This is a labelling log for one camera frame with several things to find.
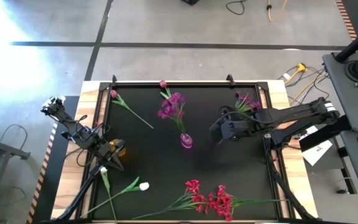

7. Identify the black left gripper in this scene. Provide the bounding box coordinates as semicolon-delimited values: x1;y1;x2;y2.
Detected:
96;139;125;171

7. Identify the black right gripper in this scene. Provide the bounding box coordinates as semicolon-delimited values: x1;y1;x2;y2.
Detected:
209;113;251;144

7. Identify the pink ribbed glass vase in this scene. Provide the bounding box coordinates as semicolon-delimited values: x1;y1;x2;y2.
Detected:
180;133;194;150

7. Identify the white artificial tulip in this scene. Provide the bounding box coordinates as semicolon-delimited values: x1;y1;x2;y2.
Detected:
80;176;151;218
100;166;118;222

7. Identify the purple artificial flower bunch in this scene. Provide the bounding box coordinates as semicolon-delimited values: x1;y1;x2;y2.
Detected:
157;91;187;134
233;90;262;114

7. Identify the red artificial flower bunch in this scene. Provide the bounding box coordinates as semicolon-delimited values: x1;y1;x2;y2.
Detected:
131;179;209;220
207;185;289;222

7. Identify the pink tulip long stem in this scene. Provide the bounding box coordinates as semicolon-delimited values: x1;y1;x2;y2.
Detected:
110;89;154;129

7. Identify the amber textured glass vase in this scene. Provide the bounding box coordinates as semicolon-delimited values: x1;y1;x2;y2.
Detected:
109;139;127;157

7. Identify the black table mat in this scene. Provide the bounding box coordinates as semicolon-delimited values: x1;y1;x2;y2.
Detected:
92;83;281;221

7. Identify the black floor mat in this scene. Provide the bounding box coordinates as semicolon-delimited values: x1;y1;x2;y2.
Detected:
31;95;80;224

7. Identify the pink tulip short stem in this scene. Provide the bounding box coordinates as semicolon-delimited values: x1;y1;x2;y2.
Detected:
159;80;172;100

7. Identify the orange black hazard tape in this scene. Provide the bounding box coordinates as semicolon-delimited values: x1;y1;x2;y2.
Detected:
335;0;358;42
26;121;59;224

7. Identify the white paper sheet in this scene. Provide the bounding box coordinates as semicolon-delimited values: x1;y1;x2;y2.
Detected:
299;125;334;167

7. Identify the black round pole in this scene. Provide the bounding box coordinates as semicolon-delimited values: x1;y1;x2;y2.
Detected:
334;20;358;63

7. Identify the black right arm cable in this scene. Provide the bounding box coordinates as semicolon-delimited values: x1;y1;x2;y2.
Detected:
215;105;262;125

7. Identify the black diagonal frame strut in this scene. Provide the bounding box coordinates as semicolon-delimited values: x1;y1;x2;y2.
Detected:
55;164;102;222
265;146;316;221

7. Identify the black aluminium table frame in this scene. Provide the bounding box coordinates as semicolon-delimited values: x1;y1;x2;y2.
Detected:
78;80;292;224

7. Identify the long yellow extension cable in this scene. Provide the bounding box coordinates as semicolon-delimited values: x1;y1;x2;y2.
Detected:
290;72;326;105

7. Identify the thin black floor cable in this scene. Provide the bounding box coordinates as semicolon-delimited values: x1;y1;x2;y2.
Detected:
0;123;29;144

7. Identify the yellow power plug cable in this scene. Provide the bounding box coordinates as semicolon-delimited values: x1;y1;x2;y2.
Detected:
283;62;308;85

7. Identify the black looped floor cable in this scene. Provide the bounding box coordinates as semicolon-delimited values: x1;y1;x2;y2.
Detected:
225;0;247;16

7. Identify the yellow floor cable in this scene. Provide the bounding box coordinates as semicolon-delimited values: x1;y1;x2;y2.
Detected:
266;0;289;22

